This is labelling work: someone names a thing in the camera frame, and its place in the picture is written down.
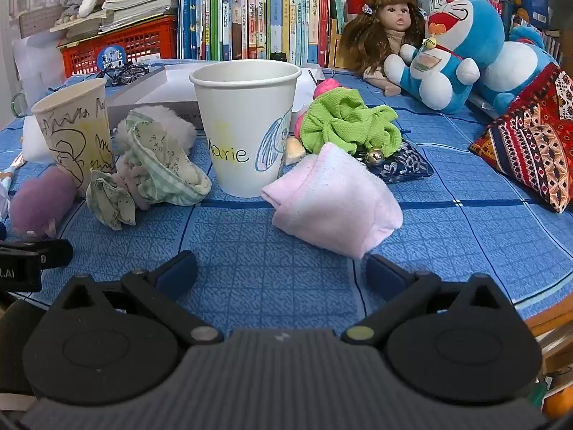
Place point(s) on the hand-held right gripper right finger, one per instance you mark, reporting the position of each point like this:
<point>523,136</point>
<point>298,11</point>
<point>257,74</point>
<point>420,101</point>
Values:
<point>385,275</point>

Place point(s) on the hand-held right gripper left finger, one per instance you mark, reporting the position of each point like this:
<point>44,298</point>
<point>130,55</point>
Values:
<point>177,273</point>

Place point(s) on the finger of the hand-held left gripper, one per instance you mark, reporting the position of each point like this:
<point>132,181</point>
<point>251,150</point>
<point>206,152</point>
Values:
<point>49,251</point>

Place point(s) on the purple plush toy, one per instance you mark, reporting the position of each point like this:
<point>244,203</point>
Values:
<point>40,201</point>

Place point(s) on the small green fabric bundle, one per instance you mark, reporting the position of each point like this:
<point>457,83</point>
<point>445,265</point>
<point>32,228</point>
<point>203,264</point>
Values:
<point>112,199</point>

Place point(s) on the pink towel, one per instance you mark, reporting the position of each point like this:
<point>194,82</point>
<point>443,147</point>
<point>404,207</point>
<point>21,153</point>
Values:
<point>331,201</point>

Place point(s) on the white foam cube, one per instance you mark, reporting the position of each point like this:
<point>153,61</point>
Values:
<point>36,141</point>

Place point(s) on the navy print fabric pouch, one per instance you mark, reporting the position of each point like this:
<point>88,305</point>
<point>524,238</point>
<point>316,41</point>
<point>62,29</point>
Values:
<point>405,165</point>

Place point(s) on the green checked fabric with fur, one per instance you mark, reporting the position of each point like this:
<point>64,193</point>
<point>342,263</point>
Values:
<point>161,156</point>

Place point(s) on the pale yellow soft toy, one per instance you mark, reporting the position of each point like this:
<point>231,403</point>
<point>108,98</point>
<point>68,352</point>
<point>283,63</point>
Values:
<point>295,150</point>

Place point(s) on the green scrunchie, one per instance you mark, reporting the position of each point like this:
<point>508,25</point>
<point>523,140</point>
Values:
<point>344,121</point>

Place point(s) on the white cardboard box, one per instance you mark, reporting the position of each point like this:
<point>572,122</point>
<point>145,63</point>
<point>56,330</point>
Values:
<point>152,94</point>

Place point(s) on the pink soft ball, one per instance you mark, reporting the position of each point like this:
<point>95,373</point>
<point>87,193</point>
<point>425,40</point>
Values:
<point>327,87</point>

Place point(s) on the blue checked tablecloth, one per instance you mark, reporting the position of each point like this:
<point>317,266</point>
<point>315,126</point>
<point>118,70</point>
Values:
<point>246,237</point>

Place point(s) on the small gold bell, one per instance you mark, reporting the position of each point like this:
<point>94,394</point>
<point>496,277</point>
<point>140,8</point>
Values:
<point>374,156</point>

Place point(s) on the paper cup black scribble drawing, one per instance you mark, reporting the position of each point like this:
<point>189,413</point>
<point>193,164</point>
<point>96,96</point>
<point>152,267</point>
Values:
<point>74,130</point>

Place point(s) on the white paper cup blue drawing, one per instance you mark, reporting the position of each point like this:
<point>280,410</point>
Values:
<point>241,121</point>

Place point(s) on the black toy bicycle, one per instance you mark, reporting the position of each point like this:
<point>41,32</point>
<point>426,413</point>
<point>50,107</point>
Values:
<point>125,74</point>

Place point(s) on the patterned red cushion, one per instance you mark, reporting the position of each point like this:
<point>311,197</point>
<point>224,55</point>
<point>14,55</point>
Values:
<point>532,143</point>

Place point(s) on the round blue label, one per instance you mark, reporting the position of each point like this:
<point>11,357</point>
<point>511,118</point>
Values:
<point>112,56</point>

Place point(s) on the red plastic crate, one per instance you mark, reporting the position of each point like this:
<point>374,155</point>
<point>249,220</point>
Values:
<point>134,40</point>

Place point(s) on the gridded wooden board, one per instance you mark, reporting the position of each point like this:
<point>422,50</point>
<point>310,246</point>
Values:
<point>40,22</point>

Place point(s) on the blue cat plush with bell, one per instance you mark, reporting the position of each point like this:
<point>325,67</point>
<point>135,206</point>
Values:
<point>452,49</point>

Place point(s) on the brown-haired doll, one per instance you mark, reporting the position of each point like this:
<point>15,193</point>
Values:
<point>380,31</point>

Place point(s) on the blue plush toy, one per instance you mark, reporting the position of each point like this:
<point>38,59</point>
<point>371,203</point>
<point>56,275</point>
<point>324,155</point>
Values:
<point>515,67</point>

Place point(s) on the grey cloth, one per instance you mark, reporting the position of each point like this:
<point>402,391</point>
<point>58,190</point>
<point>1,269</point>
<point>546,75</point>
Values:
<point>71,0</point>

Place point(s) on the stack of lying books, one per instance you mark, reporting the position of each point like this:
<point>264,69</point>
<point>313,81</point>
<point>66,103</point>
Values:
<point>134,0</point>

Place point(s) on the row of upright books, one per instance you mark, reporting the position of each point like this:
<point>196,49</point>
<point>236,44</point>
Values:
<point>255,18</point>

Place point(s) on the red can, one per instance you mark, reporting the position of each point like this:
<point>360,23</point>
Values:
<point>358,4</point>

